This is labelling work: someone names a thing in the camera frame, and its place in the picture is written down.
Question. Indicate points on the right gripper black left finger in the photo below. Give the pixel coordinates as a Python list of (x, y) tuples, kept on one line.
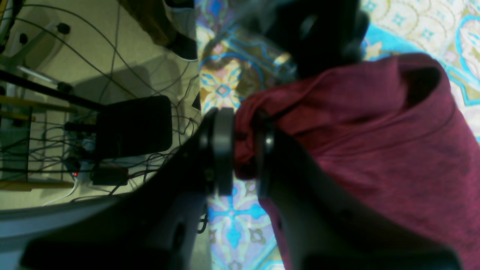
[(152, 228)]

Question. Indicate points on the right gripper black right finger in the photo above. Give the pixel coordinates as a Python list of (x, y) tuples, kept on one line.
[(324, 226)]

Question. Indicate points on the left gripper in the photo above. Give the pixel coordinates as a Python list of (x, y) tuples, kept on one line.
[(318, 34)]

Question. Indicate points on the patterned tablecloth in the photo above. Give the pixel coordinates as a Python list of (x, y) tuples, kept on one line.
[(241, 236)]

